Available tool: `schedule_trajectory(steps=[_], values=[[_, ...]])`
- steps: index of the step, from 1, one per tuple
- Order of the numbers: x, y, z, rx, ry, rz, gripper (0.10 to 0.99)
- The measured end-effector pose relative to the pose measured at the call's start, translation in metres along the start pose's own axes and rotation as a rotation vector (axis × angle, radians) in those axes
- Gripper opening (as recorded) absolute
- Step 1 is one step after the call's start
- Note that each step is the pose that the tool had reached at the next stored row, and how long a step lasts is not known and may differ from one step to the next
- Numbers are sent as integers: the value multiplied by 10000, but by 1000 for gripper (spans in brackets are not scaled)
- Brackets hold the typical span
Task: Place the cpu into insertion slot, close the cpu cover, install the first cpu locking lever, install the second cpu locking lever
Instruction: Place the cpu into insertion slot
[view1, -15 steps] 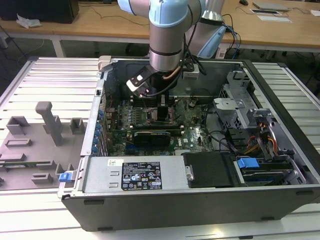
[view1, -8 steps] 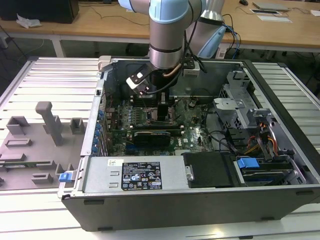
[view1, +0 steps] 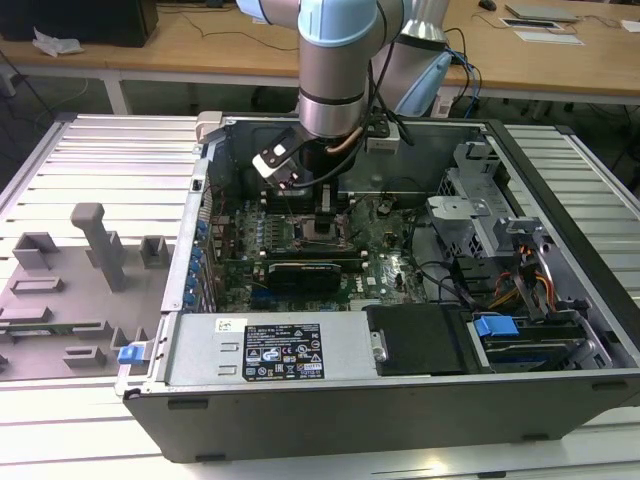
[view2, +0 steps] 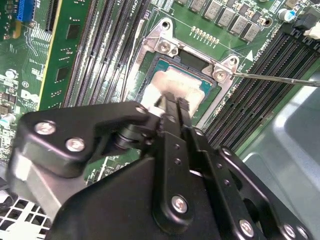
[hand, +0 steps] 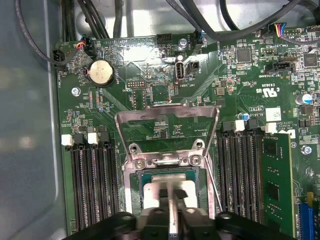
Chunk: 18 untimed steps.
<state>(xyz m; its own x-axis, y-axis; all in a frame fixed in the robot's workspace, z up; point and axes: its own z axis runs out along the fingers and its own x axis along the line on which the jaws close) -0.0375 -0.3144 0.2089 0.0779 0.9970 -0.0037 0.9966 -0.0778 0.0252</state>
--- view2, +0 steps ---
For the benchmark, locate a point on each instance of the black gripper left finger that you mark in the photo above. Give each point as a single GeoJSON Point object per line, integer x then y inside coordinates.
{"type": "Point", "coordinates": [75, 125]}

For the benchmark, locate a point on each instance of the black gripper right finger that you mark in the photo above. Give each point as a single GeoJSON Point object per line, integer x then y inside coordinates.
{"type": "Point", "coordinates": [225, 175]}

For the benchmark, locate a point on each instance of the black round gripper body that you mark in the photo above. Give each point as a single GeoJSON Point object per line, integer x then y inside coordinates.
{"type": "Point", "coordinates": [112, 205]}

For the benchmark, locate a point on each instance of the silver square CPU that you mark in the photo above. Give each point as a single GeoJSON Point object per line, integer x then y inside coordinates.
{"type": "Point", "coordinates": [175, 82]}

